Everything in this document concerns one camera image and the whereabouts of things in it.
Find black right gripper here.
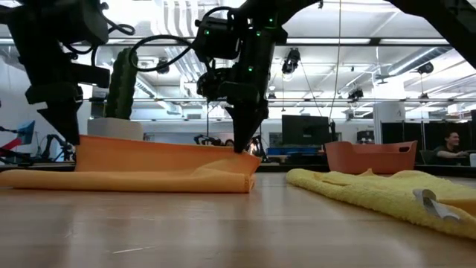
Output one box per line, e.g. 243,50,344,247
222,63,278,155

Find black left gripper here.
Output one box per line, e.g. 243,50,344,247
24,45,86,147

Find orange microfiber towel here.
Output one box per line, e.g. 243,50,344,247
0,134,263,194

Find orange plastic basket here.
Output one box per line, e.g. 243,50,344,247
324,140,419,176

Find yellow microfiber towel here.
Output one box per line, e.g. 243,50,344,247
285,167,476,241

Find blue screen monitor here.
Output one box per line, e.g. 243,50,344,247
16,119,36,147

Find blue storage bins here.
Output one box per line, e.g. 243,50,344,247
266,146,323,156

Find green cactus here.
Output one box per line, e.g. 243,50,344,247
103,47,140,121

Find shelf unit with red bins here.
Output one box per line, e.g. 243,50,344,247
356,130,376,146

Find black partition panels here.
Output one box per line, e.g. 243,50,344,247
381,121,476,167

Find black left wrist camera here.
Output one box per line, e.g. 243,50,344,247
70,62,112,89

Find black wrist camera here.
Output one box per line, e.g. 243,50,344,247
196,67,234,103
70,62,112,89

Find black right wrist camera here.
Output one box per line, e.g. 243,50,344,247
196,67,234,103

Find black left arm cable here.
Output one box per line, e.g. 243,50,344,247
62,1,137,68

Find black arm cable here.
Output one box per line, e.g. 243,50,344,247
128,5,239,74
62,1,137,68

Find thin hanging cable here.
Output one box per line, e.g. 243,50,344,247
328,0,342,121

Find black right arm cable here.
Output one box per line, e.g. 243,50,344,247
128,5,239,74

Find black aluminium table frame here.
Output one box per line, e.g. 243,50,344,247
0,162,476,179

